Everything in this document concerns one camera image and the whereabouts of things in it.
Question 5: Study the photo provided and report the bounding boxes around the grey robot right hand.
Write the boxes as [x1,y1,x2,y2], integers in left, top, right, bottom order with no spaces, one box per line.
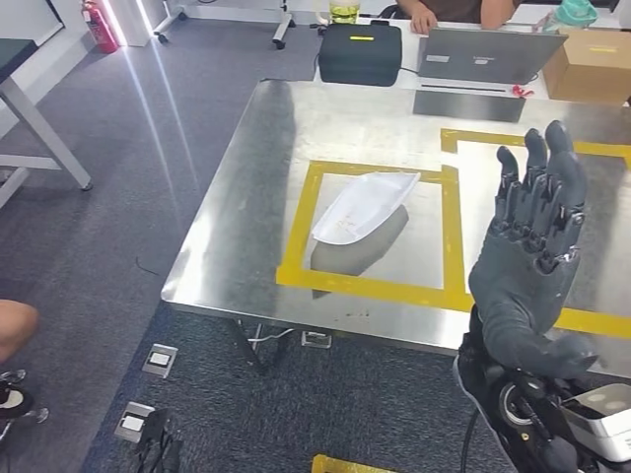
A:
[468,119,600,381]

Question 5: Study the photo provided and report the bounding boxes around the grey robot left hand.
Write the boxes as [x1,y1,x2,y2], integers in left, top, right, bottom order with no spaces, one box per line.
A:
[157,431,183,473]

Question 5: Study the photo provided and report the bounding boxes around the white plastic car part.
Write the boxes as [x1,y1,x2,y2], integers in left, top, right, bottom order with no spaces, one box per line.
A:
[311,170,421,246]

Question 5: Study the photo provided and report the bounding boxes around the stainless steel workbench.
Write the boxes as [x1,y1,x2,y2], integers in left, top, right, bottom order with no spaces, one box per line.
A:
[161,78,631,380]

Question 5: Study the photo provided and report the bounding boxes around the large yellow tape rectangle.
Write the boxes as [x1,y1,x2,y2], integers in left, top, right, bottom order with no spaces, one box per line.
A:
[440,127,631,341]

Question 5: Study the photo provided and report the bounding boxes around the chrome base stool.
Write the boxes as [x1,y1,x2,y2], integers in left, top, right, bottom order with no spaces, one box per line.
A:
[0,369,51,445]

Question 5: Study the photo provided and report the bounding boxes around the grey laptop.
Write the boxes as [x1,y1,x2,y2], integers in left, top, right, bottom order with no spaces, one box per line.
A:
[416,27,568,86]

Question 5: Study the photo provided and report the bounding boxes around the cardboard box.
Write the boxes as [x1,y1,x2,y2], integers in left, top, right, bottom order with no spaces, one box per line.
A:
[542,27,631,105]

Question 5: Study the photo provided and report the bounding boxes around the small yellow tape rectangle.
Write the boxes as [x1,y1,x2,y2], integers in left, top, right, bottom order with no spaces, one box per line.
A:
[275,160,474,313]

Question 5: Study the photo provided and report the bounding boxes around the teal water bottle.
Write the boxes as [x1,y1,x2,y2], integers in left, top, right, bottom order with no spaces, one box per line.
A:
[534,0,600,29]

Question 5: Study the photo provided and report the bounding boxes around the black hard case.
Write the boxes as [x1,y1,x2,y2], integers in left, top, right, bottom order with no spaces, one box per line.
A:
[318,23,404,88]

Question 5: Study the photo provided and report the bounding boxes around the yellow-green drink jug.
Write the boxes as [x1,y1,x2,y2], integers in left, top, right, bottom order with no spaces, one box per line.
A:
[328,0,361,26]

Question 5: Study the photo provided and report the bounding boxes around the white desk green top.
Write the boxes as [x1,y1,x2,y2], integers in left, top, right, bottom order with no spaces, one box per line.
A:
[0,37,94,210]

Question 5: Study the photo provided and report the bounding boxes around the white wheeled stand leg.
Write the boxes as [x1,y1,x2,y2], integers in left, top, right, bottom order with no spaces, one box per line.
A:
[272,0,297,50]

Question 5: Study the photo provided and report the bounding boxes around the red fire extinguisher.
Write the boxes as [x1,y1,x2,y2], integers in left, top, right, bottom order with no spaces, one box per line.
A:
[81,0,119,55]

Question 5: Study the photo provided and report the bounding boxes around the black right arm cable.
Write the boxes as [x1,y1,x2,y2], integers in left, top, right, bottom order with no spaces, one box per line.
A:
[459,407,483,473]

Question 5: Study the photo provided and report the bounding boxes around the white power cable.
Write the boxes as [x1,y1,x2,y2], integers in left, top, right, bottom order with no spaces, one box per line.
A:
[246,326,297,346]

